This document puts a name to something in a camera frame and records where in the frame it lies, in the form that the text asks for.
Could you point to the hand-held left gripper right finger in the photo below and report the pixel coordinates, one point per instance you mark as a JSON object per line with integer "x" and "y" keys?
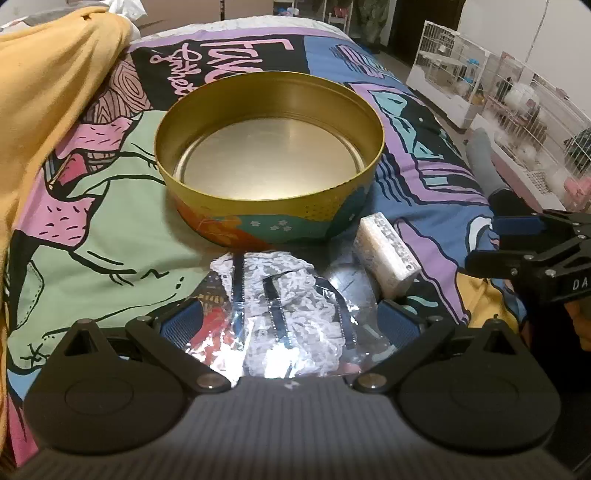
{"x": 400, "y": 323}

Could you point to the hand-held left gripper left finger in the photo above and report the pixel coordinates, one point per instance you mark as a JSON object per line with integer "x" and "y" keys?
{"x": 179, "y": 323}

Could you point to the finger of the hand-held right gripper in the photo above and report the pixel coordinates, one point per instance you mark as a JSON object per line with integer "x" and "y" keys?
{"x": 519, "y": 225}
{"x": 496, "y": 263}

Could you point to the white tissue packet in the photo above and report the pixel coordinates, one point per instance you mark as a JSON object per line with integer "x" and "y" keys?
{"x": 388, "y": 251}

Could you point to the clear bag of white lace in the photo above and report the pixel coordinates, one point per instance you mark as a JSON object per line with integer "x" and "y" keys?
{"x": 295, "y": 288}

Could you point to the round gold tin container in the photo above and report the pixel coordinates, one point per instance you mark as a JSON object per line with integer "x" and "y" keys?
{"x": 270, "y": 157}

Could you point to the clear bag of colourful bits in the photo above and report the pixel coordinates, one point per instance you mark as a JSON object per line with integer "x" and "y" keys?
{"x": 212, "y": 318}

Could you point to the colourful printed blanket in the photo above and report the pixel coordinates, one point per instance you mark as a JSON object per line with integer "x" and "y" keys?
{"x": 115, "y": 221}

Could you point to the green coat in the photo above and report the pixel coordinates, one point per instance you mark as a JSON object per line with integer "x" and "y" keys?
{"x": 371, "y": 21}

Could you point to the yellow blanket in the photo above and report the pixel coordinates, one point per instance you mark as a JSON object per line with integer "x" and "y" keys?
{"x": 51, "y": 92}

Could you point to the white cloth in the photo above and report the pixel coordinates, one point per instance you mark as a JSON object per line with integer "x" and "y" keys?
{"x": 125, "y": 10}

